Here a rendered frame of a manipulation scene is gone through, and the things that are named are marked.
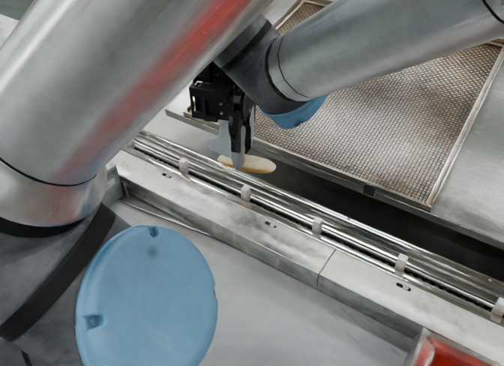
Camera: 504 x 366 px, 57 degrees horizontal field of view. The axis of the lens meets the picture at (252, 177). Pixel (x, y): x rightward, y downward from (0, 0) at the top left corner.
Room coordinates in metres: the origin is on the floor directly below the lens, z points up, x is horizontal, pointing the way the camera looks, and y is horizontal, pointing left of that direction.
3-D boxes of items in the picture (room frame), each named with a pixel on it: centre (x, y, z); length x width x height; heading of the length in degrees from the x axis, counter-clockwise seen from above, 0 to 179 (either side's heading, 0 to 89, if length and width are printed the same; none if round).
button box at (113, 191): (0.61, 0.28, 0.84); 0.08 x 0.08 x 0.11; 57
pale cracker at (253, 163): (0.60, 0.01, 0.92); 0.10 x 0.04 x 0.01; 74
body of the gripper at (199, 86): (0.60, 0.04, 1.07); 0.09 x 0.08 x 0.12; 74
